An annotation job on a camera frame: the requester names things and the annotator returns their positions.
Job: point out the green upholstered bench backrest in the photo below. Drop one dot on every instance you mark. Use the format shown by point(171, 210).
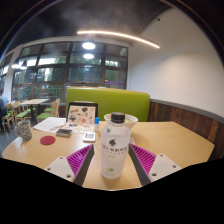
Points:
point(110, 100)

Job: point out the small dark flat box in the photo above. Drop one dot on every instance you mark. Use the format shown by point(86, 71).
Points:
point(64, 132)

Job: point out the round white ceiling lamp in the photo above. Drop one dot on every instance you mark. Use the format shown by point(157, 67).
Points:
point(88, 45)

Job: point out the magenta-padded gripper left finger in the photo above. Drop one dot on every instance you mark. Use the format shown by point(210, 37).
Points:
point(61, 165)

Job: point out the group of green-seated wooden chairs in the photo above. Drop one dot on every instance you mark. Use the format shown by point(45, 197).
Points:
point(43, 115)

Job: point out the dark-framed window wall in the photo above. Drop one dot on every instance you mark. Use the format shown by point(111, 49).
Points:
point(66, 71)

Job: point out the white printed paper sheets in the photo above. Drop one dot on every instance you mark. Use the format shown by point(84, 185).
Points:
point(50, 124)

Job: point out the speckled green-white mug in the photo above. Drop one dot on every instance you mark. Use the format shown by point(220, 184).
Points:
point(24, 130)

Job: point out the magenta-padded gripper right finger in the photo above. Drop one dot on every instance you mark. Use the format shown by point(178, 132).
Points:
point(163, 165)

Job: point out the small blue-capped white tube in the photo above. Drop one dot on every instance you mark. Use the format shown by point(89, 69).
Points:
point(96, 125)

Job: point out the long curved ceiling light strip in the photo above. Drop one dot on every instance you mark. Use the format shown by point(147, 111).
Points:
point(116, 34)

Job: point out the flat round red coaster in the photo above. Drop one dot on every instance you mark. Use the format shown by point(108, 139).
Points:
point(47, 140)

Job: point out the clear black-capped water bottle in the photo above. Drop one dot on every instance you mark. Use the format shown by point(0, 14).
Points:
point(115, 150)

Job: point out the white bowl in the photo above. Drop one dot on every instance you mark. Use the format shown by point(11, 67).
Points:
point(130, 121)

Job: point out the colourful printed sticker sheet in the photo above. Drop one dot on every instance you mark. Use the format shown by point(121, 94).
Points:
point(78, 127)

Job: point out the light wooden dining table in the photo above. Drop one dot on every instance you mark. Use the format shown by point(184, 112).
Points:
point(33, 101)

